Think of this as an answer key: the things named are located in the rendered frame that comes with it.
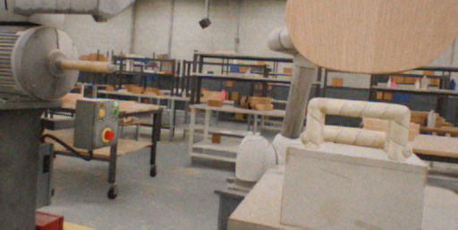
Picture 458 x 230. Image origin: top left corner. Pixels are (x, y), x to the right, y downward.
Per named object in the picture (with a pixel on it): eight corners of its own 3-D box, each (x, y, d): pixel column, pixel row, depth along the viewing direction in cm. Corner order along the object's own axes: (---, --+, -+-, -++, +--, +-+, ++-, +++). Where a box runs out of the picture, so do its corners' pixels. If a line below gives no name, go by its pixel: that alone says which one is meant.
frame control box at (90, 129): (34, 159, 133) (37, 96, 132) (72, 150, 154) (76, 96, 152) (83, 168, 126) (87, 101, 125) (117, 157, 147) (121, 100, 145)
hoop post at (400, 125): (388, 159, 65) (394, 113, 64) (386, 157, 68) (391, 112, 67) (406, 162, 64) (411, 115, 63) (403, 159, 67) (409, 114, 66)
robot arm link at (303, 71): (260, 166, 183) (294, 165, 190) (273, 180, 168) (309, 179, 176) (287, 25, 163) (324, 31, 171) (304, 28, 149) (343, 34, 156)
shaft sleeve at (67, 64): (60, 62, 108) (67, 58, 111) (63, 71, 110) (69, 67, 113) (106, 64, 103) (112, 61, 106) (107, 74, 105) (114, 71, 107)
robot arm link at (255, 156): (230, 173, 175) (233, 132, 174) (261, 172, 182) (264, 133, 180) (241, 182, 160) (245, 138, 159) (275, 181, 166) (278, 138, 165)
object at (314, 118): (303, 148, 71) (307, 105, 70) (305, 146, 74) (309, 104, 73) (318, 149, 70) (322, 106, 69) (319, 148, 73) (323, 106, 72)
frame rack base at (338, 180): (278, 225, 71) (285, 147, 71) (290, 202, 86) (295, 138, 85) (419, 255, 63) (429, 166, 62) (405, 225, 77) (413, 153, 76)
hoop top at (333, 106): (306, 112, 70) (308, 97, 70) (308, 111, 73) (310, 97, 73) (410, 123, 63) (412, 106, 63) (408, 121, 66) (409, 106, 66)
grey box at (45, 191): (4, 206, 134) (10, 72, 131) (27, 198, 144) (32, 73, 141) (32, 213, 129) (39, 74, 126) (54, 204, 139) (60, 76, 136)
